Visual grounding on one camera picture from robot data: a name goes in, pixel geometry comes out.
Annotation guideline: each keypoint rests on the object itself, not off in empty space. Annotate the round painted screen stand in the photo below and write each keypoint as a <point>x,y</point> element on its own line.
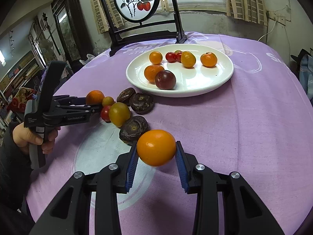
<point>138,12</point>

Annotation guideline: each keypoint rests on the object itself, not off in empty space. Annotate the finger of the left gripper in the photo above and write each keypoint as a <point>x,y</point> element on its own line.
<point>77,111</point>
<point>69,100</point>

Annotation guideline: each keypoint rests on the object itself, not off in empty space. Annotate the small yellow-green fruit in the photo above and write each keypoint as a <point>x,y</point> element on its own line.
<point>107,101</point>

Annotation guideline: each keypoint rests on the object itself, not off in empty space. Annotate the orange mandarin on plate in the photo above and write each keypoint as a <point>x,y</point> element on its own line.
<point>151,71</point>

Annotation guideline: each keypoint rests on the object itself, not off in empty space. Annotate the smooth orange fruit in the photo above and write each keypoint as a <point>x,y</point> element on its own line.
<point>156,147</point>

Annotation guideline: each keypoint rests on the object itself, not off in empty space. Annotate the red cherry tomato on plate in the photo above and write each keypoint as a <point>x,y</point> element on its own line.
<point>170,57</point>

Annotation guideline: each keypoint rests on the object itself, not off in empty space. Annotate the beige curtain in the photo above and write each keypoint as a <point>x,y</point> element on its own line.
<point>100,18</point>
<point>248,10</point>

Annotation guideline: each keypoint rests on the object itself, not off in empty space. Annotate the white oval plate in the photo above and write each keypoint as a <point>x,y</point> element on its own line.
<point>190,82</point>

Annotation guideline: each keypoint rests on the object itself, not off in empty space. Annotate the left beige curtain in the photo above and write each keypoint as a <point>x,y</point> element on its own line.
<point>100,18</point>

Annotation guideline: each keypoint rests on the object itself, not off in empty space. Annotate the red cherry tomato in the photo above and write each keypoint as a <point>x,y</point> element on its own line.
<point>178,56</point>
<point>105,113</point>
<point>170,57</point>

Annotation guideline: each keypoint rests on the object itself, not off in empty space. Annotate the small mandarin on plate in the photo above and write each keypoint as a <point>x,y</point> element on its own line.
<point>209,59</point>

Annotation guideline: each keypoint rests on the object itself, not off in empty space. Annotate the large green-yellow fruit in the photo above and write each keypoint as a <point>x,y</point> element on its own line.
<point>119,113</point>

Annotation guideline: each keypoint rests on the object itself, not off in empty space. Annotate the small orange kumquat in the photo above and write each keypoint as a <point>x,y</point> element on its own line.
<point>155,58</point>

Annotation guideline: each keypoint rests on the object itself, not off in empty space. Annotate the large orange mandarin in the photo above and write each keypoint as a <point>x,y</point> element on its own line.
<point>94,97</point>

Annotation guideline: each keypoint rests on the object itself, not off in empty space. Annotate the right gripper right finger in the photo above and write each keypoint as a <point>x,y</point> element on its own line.
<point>225,202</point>

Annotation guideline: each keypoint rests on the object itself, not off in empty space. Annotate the yellow orange tomato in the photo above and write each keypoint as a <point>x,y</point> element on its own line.
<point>188,60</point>

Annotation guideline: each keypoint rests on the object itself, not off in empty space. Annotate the blue clothes pile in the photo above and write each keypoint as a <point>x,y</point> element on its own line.
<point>305,71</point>

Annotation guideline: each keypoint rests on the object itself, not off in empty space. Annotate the right beige curtain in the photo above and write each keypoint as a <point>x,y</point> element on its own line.
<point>248,10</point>

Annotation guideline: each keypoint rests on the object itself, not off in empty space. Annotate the dark framed cabinet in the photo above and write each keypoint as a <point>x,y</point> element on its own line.
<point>72,31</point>

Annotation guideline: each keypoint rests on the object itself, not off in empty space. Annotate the person's left hand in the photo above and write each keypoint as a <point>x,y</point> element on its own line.
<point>24,136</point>

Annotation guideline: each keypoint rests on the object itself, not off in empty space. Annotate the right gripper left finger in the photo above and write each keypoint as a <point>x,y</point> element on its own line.
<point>69,210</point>

